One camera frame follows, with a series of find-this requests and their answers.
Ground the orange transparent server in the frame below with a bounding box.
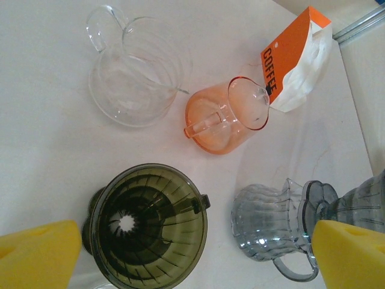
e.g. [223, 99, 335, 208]
[183, 75, 270, 156]

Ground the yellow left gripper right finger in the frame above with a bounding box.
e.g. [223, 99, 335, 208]
[311, 219, 385, 289]

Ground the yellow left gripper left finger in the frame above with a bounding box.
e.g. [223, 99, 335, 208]
[0, 219, 82, 289]

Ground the grey transparent dripper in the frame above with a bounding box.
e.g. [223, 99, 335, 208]
[300, 170, 385, 238]

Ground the clear glass server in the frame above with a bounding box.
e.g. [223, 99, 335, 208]
[86, 4, 185, 128]

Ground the green transparent dripper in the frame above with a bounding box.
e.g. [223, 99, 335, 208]
[81, 163, 211, 287]

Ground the clear glass dripper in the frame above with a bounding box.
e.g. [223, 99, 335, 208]
[122, 16, 194, 96]

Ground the aluminium frame post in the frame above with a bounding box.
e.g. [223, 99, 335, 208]
[332, 4, 385, 43]

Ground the white paper filter stack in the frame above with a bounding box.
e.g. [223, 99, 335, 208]
[281, 25, 333, 112]

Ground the grey transparent server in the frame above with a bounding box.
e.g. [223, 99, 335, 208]
[230, 177, 320, 282]

